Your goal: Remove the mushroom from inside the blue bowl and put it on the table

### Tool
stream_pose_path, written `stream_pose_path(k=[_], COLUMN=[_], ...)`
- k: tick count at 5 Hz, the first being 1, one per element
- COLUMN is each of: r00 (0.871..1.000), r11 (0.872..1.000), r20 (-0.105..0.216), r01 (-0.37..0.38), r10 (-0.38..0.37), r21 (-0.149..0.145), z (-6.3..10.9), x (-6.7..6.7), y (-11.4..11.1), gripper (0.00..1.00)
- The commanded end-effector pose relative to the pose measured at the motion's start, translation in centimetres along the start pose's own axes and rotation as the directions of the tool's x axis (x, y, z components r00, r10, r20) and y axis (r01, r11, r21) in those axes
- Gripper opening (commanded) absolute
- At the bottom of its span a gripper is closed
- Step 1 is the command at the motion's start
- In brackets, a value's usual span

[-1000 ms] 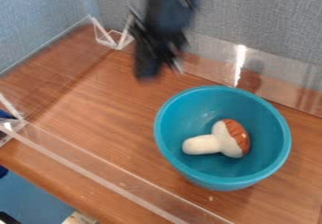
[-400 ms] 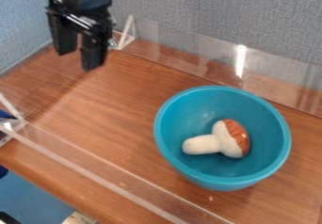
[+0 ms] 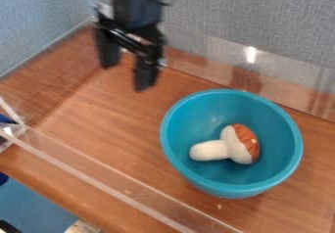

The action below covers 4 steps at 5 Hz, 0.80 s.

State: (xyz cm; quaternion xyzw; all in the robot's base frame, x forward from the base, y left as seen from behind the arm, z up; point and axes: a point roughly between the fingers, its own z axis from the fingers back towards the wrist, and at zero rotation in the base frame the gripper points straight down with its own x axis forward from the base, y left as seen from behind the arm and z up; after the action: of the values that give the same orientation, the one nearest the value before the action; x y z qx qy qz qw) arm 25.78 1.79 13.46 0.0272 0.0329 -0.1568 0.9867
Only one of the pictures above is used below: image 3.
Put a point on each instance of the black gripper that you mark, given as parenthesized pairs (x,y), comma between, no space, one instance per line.
(130,28)

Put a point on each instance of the white brown toy mushroom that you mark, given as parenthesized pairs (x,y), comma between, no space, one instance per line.
(236,145)

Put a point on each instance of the blue plastic bowl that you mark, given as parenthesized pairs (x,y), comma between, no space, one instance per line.
(196,119)

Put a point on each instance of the clear acrylic back barrier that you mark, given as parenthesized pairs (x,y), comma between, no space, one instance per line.
(288,82)

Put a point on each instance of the clear acrylic front barrier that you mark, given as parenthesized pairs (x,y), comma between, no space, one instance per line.
(161,207)

